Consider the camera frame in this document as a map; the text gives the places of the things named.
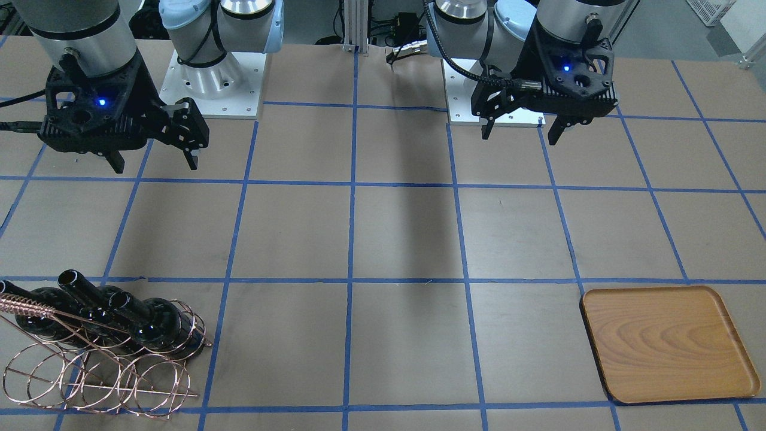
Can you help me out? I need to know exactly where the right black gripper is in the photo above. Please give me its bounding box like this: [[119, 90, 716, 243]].
[[103, 98, 209, 174]]

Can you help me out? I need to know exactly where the copper wire bottle basket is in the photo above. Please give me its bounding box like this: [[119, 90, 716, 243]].
[[0, 292, 213, 418]]

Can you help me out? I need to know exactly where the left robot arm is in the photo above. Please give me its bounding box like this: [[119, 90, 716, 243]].
[[424, 1, 623, 145]]

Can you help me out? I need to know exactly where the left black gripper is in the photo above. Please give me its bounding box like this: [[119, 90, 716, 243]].
[[471, 77, 580, 145]]

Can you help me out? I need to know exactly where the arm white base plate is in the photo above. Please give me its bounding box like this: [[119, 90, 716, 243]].
[[441, 59, 546, 128], [159, 52, 270, 120]]

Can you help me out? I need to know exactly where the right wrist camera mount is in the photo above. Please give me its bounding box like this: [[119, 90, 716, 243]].
[[37, 50, 169, 155]]

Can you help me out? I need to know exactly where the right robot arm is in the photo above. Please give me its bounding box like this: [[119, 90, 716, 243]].
[[2, 1, 284, 174]]

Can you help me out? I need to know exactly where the wooden tray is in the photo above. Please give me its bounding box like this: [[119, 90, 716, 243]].
[[580, 286, 762, 404]]

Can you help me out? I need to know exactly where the dark wine bottle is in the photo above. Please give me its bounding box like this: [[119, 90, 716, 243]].
[[57, 269, 129, 346], [1, 280, 76, 342], [108, 291, 203, 360]]

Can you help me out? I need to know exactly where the aluminium frame post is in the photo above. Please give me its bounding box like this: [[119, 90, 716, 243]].
[[341, 0, 371, 56]]

